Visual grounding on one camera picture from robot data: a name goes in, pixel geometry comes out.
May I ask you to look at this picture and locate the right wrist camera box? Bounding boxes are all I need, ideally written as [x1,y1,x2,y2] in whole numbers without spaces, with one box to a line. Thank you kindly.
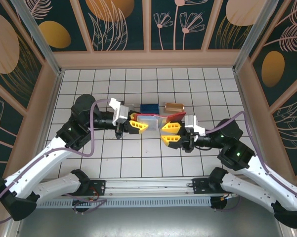
[184,115,206,136]

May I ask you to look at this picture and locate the slotted grey cable duct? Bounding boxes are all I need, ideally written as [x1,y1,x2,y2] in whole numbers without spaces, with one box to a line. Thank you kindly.
[36,197,212,209]

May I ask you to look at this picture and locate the small green circuit board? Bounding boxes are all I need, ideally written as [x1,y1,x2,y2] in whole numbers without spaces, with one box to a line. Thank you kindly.
[72,197,94,206]

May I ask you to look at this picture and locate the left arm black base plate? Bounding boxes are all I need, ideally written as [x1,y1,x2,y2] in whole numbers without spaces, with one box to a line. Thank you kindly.
[86,179,107,196]

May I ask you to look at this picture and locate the copper metal card stand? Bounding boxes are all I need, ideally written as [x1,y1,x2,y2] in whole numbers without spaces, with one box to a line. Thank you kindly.
[164,102,185,115]

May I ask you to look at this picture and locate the aluminium corner post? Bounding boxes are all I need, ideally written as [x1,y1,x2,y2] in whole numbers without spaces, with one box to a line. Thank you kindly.
[9,0,65,76]
[232,0,287,73]

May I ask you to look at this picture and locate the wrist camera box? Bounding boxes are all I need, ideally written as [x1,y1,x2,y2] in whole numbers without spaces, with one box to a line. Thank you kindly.
[108,97,129,124]
[184,115,206,136]

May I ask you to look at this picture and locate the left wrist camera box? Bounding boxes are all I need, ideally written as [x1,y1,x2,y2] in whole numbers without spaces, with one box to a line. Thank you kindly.
[108,97,129,124]

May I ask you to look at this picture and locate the blue metal card stand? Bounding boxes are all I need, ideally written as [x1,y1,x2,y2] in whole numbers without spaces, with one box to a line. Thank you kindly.
[140,103,160,116]

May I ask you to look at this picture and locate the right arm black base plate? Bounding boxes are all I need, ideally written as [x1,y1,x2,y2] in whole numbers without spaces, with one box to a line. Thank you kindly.
[192,178,213,196]

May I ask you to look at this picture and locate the red leather card holder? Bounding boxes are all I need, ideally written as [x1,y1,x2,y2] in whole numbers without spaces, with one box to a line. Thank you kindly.
[131,111,187,132]

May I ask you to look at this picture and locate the grey metal sheet panel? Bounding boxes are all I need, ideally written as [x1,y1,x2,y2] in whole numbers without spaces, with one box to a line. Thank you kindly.
[3,195,296,237]

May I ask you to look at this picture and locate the aluminium mounting rail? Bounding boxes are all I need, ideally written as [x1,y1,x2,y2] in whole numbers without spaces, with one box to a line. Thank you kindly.
[13,174,282,198]

